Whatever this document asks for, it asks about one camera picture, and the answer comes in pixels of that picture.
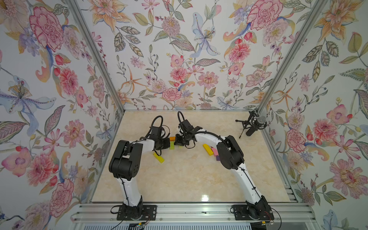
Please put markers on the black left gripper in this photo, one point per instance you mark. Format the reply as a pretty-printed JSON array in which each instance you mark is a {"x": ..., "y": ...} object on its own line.
[{"x": 167, "y": 143}]

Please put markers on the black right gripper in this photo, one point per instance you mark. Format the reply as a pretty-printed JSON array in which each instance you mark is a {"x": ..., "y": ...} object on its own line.
[{"x": 178, "y": 142}]

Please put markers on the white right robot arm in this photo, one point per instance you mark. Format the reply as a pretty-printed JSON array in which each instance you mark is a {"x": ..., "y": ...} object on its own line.
[{"x": 231, "y": 158}]

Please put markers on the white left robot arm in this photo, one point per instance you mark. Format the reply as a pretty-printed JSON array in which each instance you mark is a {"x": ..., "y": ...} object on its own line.
[{"x": 125, "y": 165}]

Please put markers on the yellow green block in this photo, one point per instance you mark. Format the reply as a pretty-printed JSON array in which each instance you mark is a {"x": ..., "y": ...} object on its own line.
[{"x": 159, "y": 158}]

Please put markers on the yellow long block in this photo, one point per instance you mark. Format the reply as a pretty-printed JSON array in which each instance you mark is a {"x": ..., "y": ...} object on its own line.
[{"x": 208, "y": 149}]

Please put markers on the light pink block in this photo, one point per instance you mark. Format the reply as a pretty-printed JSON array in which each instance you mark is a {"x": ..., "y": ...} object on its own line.
[{"x": 215, "y": 151}]

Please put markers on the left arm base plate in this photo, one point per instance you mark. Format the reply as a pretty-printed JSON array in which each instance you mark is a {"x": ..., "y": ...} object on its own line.
[{"x": 145, "y": 212}]

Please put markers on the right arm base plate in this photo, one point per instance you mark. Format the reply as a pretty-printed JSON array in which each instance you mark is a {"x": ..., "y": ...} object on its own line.
[{"x": 244, "y": 212}]

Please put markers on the aluminium frame rail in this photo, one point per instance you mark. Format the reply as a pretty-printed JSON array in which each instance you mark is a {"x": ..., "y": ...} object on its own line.
[{"x": 191, "y": 212}]

